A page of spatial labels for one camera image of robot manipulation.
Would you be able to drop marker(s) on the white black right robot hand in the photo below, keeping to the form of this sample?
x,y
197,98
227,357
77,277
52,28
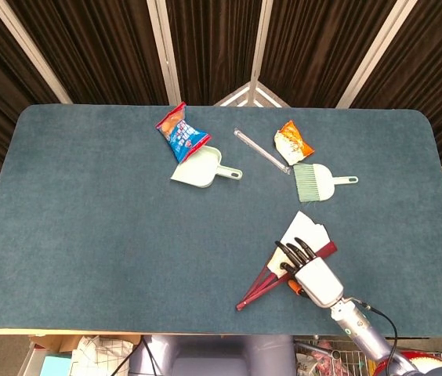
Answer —
x,y
319,280

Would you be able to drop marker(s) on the red ribbed white paper fan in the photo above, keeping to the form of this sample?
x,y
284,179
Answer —
x,y
307,227

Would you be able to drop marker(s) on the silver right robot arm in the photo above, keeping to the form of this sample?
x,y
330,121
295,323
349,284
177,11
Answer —
x,y
358,325

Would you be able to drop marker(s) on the light green hand brush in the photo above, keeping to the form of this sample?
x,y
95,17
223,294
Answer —
x,y
319,182

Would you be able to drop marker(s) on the red white packet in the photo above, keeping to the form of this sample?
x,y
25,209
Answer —
x,y
319,364

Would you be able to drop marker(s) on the red round object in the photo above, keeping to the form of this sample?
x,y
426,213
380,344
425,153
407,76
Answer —
x,y
379,368

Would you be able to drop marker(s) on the grey robot torso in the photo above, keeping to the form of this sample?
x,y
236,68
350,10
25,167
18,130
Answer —
x,y
213,360

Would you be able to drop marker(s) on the orange white snack bag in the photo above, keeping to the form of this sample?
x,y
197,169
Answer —
x,y
291,145

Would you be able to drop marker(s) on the clear plastic tube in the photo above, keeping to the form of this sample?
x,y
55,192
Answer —
x,y
260,149

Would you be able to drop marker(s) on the light green plastic dustpan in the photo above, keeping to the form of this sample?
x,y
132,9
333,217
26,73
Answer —
x,y
197,172

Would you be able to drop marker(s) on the blue red snack bag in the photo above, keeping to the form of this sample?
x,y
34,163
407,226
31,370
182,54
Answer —
x,y
182,137

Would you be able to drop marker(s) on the white checked cloth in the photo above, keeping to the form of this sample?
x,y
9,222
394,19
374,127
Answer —
x,y
99,352

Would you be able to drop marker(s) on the blue felt table cover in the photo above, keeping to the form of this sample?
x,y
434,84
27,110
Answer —
x,y
88,235

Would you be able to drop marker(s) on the brown cardboard box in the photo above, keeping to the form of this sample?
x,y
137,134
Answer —
x,y
56,342

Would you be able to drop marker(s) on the teal box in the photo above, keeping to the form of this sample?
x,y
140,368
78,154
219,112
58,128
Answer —
x,y
56,366

